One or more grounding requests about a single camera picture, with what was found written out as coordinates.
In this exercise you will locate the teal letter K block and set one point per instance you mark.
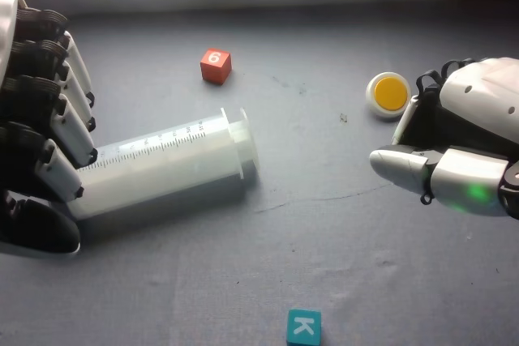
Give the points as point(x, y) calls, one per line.
point(304, 327)

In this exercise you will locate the large white plastic syringe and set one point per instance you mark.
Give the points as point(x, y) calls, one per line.
point(170, 167)

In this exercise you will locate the yellow button with white base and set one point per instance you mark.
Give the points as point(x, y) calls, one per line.
point(387, 94)

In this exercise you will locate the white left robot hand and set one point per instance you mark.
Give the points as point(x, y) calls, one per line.
point(32, 99)

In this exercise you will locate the grey table cloth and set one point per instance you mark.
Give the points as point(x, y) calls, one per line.
point(365, 261)

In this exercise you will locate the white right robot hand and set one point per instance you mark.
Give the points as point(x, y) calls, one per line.
point(466, 176)

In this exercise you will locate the orange number block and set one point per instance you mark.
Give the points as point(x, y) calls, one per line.
point(215, 68)

